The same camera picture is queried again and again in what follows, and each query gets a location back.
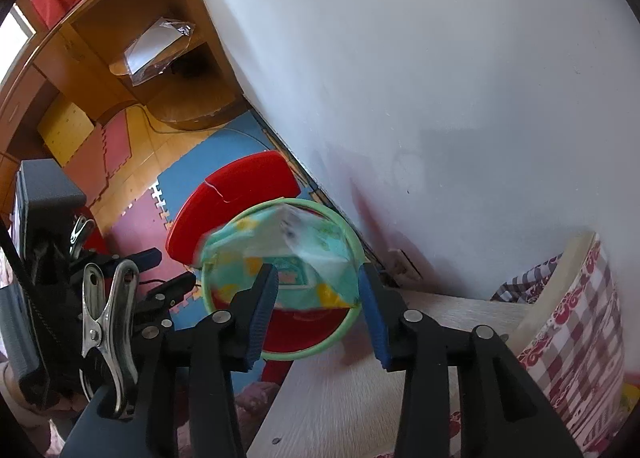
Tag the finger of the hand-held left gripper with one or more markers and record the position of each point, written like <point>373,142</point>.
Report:
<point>145,257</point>
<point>172,287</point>

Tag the person's left forearm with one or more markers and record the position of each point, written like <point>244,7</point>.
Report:
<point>30,418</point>

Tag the green rimmed trash bin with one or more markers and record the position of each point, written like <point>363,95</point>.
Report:
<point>305,330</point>

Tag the cartoon print plastic bag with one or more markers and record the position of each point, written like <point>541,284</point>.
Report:
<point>310,283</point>

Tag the blue foam floor mat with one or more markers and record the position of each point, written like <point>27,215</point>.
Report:
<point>215,158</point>

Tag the white wall outlet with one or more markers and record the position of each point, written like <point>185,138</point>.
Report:
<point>405,265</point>

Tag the red foam floor mat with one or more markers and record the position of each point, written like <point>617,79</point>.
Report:
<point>135,228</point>

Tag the window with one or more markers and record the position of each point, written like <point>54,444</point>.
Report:
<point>15,33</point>

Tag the heart print bedsheet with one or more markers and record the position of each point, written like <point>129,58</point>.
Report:
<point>575,338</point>

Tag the pink fleece clothing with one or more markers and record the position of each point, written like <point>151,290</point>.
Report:
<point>255,398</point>

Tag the metal spring clip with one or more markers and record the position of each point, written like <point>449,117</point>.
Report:
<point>80,233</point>
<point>107,333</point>

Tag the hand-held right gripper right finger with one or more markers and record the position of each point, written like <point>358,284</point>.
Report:
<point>372,320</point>

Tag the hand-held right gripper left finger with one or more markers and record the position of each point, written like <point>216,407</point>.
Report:
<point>262,310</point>

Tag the pink foam floor mat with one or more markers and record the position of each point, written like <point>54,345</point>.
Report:
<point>110,153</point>

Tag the light wooden bed frame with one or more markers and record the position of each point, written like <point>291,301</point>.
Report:
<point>340,388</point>

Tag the yellow foam floor mat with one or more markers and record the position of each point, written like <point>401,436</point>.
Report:
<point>65,133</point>

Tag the cream mattress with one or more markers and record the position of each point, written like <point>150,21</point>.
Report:
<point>555,283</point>

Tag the wooden corner shelf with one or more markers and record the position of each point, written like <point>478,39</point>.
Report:
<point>100,23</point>

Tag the red plastic stool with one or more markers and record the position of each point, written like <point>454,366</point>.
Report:
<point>225,203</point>

